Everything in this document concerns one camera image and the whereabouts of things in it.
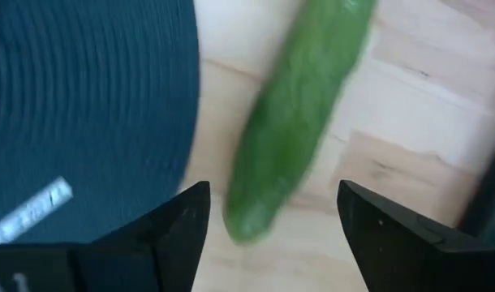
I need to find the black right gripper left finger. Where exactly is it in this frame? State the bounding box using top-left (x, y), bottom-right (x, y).
top-left (68, 181), bottom-right (211, 292)

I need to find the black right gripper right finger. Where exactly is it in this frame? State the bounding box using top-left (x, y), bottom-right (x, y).
top-left (337, 180), bottom-right (451, 292)

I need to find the dark green cucumber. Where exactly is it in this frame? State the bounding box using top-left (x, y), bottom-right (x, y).
top-left (222, 0), bottom-right (379, 246)

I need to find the silver mat label tag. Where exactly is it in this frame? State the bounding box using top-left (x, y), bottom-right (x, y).
top-left (0, 175), bottom-right (74, 245)

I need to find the blue round woven mat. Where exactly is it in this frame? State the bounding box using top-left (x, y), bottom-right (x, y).
top-left (0, 0), bottom-right (202, 247)

